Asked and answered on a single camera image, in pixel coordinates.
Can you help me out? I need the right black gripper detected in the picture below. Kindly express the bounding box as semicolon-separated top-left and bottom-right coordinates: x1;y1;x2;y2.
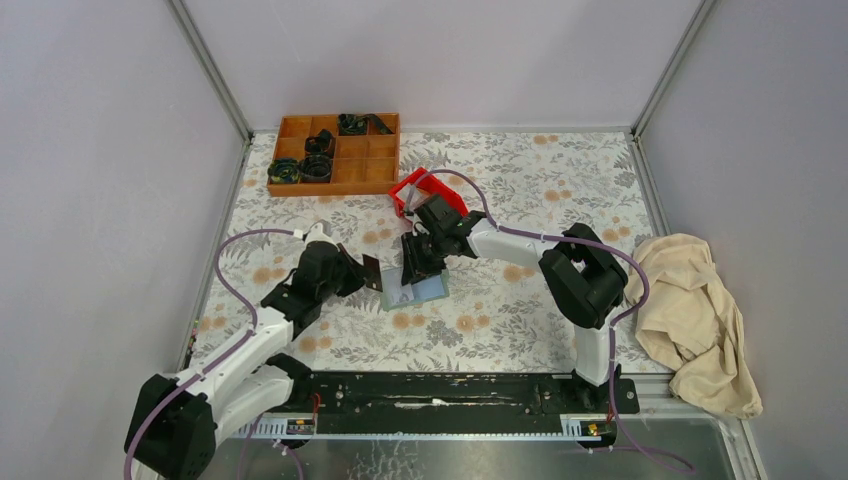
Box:
401;230;449;287

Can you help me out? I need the green card holder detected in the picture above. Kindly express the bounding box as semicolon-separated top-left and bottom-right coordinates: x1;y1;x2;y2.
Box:
381;267;449;311

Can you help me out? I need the stack of credit cards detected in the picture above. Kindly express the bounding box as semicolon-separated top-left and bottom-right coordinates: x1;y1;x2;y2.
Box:
397;184;428;211

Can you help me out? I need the red plastic bin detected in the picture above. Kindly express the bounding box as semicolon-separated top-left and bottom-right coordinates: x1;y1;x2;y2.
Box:
388;167;468;218

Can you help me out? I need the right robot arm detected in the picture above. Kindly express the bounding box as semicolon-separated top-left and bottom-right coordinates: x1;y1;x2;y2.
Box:
401;195;627;412

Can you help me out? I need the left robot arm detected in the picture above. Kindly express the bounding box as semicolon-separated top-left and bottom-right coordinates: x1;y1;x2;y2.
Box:
123;234;382;479

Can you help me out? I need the orange compartment tray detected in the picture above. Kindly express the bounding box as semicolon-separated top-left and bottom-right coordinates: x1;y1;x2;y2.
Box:
266;112;401;197

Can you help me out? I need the beige crumpled cloth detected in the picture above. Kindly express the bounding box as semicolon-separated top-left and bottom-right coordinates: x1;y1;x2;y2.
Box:
625;233;764;419

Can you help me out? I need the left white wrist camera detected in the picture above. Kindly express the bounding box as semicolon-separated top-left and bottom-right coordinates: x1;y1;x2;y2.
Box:
292;220;335;244

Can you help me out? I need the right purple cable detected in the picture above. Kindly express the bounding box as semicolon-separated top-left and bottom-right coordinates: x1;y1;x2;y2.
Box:
405;168;698;477

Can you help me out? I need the purple cable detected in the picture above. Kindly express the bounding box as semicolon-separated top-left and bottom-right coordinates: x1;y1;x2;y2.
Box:
123;229;306;480
405;168;698;477

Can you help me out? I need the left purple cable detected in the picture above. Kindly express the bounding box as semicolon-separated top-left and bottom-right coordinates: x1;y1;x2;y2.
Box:
123;229;306;480

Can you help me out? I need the black ring coil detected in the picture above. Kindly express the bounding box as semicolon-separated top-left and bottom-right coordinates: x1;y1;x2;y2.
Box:
299;155;334;185

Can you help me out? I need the black yellow strap coil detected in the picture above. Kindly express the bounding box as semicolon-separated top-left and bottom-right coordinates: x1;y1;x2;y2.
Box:
267;157;303;186

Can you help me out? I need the black strap coil middle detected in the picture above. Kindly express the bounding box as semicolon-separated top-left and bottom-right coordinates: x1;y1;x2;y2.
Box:
303;129;337;158

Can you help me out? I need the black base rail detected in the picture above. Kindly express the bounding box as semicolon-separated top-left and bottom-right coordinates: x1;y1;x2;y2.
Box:
270;371;640;436

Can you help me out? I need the black strap coil top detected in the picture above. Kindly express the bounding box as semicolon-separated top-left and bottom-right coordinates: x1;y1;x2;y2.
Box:
337;113;395;137

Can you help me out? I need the aluminium frame post left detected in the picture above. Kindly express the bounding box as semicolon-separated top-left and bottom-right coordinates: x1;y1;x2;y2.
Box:
164;0;253;144

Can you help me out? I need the aluminium frame post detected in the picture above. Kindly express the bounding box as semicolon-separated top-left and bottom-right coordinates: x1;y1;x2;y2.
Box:
631;0;719;141
164;0;253;144

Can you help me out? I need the aluminium frame post right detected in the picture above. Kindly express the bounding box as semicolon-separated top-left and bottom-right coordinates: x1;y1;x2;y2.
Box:
631;0;719;141

